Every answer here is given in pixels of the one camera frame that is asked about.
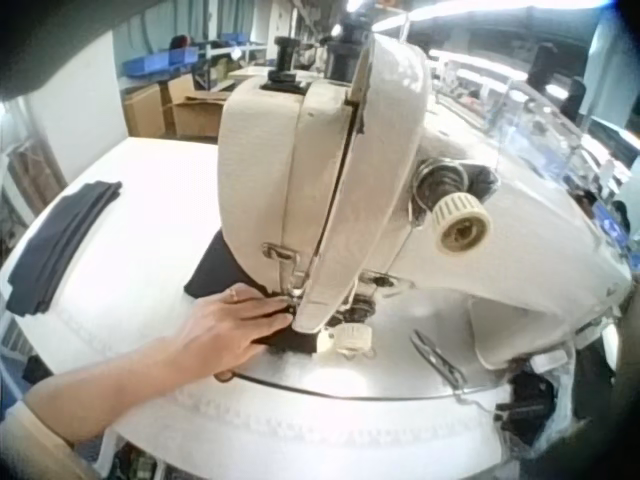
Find person's left hand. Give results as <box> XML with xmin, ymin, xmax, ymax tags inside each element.
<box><xmin>167</xmin><ymin>283</ymin><xmax>295</xmax><ymax>384</ymax></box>

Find clear plastic bag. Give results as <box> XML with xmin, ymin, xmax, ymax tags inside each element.
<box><xmin>499</xmin><ymin>344</ymin><xmax>592</xmax><ymax>451</ymax></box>

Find blue control panel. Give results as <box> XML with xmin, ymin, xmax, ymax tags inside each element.
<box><xmin>592</xmin><ymin>199</ymin><xmax>631</xmax><ymax>247</ymax></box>

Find metal thread snips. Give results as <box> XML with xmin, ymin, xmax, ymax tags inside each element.
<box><xmin>409</xmin><ymin>329</ymin><xmax>469</xmax><ymax>397</ymax></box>

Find stack of dark grey fabric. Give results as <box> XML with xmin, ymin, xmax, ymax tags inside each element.
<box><xmin>4</xmin><ymin>179</ymin><xmax>124</xmax><ymax>319</ymax></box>

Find black thread spool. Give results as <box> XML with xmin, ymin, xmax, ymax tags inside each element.
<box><xmin>324</xmin><ymin>19</ymin><xmax>374</xmax><ymax>84</ymax></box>
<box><xmin>267</xmin><ymin>37</ymin><xmax>306</xmax><ymax>94</ymax></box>

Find clear plastic guard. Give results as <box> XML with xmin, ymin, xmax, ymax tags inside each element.
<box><xmin>492</xmin><ymin>74</ymin><xmax>601</xmax><ymax>176</ymax></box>

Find cardboard box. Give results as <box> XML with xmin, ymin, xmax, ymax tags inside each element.
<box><xmin>122</xmin><ymin>82</ymin><xmax>170</xmax><ymax>139</ymax></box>
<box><xmin>167</xmin><ymin>74</ymin><xmax>236</xmax><ymax>140</ymax></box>

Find black thread cone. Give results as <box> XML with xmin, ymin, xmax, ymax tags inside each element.
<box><xmin>532</xmin><ymin>42</ymin><xmax>559</xmax><ymax>91</ymax></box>
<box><xmin>562</xmin><ymin>77</ymin><xmax>589</xmax><ymax>121</ymax></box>

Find black fabric piece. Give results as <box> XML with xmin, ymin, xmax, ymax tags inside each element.
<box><xmin>183</xmin><ymin>229</ymin><xmax>321</xmax><ymax>356</ymax></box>

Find blue plastic bin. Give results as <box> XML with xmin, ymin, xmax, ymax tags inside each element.
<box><xmin>119</xmin><ymin>48</ymin><xmax>199</xmax><ymax>79</ymax></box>

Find cream industrial sewing machine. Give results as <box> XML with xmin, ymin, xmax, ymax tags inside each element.
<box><xmin>217</xmin><ymin>19</ymin><xmax>634</xmax><ymax>371</ymax></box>

